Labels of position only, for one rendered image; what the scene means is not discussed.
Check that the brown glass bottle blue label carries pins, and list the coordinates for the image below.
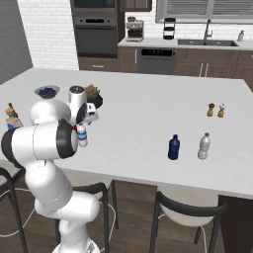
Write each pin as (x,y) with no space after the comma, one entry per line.
(12,121)

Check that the grey sink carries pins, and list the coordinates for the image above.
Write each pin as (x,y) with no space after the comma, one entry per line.
(207,42)

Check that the clear grey bottle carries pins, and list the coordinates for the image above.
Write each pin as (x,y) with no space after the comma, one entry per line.
(204,146)

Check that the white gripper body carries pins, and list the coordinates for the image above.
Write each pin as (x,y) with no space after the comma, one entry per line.
(92,113)

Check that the dark blue bottle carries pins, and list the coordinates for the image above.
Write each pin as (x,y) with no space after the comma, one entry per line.
(174,148)

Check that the brown base cupboards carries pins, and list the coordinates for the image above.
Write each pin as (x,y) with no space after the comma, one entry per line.
(210,64)

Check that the small red bottle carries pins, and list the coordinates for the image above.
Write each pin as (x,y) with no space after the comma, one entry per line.
(75,128)

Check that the blue bowl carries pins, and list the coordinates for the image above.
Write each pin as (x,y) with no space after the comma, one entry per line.
(47,91)

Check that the potted succulent plant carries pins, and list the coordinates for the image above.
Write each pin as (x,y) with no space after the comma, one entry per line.
(93,93)

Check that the brown pepper mill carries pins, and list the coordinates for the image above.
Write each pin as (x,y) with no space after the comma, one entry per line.
(210,110)

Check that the brown wall cupboard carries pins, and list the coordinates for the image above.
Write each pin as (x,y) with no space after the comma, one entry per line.
(135,5)

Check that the white soap dispenser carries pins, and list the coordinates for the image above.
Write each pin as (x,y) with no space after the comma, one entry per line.
(241,36)

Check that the black dishwasher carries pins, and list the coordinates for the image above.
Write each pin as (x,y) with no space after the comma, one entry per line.
(156,61)

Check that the silver coffee machine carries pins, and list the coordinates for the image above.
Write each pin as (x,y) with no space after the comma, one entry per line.
(135,31)

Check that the brown white-topped salt shaker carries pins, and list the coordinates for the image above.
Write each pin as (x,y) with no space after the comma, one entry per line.
(221,111)

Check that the dark brown island panel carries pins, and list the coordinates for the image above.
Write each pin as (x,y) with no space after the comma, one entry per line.
(237,227)

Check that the grey window blinds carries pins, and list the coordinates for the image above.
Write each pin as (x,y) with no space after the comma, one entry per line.
(204,10)

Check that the black wall oven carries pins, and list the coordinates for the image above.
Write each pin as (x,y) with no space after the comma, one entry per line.
(95,36)

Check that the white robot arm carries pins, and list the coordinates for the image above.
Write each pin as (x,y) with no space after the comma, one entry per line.
(42,141)

